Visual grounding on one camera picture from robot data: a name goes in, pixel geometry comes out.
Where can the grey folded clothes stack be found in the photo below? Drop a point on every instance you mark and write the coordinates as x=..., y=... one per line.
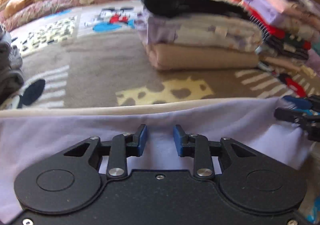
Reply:
x=10, y=66

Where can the black folded garment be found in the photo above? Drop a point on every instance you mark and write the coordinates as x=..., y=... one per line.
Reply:
x=173, y=8

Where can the purple and cream pants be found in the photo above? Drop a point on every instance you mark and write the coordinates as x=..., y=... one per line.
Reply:
x=30, y=135

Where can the colourful folded clothes stack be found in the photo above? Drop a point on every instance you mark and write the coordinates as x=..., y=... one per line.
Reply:
x=290, y=27

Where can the beige folded blanket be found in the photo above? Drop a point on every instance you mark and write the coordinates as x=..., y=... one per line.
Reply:
x=166, y=57

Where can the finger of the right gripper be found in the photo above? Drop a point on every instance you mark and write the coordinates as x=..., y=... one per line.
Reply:
x=288, y=115
x=298, y=103

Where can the floral white folded blanket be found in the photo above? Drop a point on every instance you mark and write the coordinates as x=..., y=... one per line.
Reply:
x=199, y=30

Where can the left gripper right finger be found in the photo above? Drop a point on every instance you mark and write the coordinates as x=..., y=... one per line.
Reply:
x=200, y=149

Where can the pink purple long quilt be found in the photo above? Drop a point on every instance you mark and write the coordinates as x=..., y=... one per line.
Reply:
x=44, y=8

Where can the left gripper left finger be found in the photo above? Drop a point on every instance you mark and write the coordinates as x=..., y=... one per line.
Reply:
x=120, y=148

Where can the Mickey Mouse brown blanket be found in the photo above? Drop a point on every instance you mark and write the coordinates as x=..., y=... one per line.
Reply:
x=93, y=57

